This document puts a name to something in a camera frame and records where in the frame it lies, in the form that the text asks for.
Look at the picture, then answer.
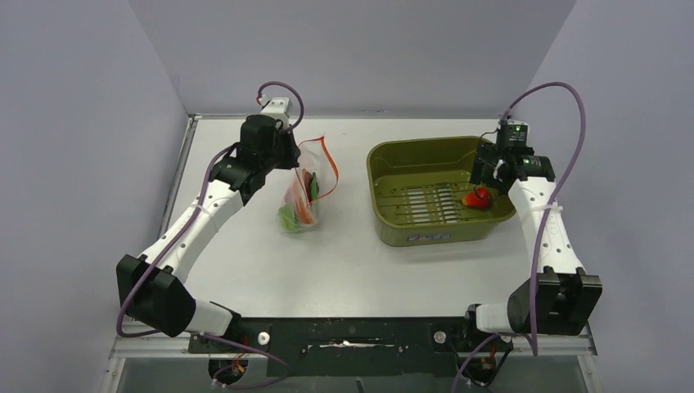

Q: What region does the small red toy piece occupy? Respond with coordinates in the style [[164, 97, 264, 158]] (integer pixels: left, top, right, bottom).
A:
[[462, 187, 493, 210]]

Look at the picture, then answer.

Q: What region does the clear zip top bag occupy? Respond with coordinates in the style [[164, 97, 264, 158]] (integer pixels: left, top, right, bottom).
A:
[[277, 135, 340, 233]]

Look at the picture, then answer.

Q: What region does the olive green plastic tub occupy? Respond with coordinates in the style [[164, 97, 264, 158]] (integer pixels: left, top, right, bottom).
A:
[[367, 136, 516, 247]]

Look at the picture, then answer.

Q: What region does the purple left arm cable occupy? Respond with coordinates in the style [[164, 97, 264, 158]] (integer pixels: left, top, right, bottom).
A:
[[115, 81, 306, 340]]

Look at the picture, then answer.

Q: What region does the green toy starfruit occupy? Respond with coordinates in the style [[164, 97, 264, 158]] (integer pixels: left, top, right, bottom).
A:
[[277, 204, 302, 233]]

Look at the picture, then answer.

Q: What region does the green toy chili pepper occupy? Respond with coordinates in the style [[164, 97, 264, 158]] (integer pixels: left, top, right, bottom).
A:
[[307, 173, 319, 203]]

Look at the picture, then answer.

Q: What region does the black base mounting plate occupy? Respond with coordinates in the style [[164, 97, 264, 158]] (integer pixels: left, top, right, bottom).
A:
[[208, 316, 513, 381]]

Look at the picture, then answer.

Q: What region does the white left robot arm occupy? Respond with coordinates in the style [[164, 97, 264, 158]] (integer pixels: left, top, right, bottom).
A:
[[116, 115, 300, 337]]

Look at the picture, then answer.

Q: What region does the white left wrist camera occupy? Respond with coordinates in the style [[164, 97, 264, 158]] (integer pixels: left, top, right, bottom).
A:
[[256, 95, 292, 129]]

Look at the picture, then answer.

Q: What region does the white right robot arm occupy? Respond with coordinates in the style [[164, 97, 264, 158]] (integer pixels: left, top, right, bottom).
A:
[[460, 120, 602, 350]]

